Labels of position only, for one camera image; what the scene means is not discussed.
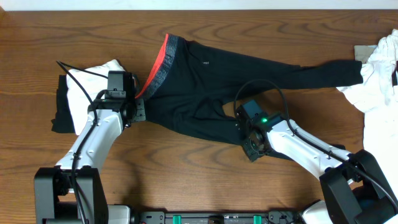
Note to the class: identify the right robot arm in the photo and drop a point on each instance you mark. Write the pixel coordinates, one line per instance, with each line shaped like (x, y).
(354, 187)

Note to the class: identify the crumpled white shirt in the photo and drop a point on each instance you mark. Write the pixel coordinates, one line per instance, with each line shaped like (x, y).
(376, 97)

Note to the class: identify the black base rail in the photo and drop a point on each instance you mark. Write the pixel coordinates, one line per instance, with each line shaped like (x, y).
(272, 217)

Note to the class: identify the folded black garment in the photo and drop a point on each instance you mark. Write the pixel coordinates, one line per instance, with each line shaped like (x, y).
(62, 123)

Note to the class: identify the grey cloth piece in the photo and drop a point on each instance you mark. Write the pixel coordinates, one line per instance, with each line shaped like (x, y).
(363, 52)

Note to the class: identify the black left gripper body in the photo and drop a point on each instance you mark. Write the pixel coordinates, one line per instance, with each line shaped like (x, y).
(140, 114)

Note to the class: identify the black leggings with red waistband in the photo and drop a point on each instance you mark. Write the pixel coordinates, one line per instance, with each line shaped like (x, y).
(189, 84)

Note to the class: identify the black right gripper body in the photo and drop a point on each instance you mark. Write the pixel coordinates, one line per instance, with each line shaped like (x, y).
(253, 151)

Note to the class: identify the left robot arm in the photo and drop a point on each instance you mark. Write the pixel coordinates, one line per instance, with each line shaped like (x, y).
(71, 191)

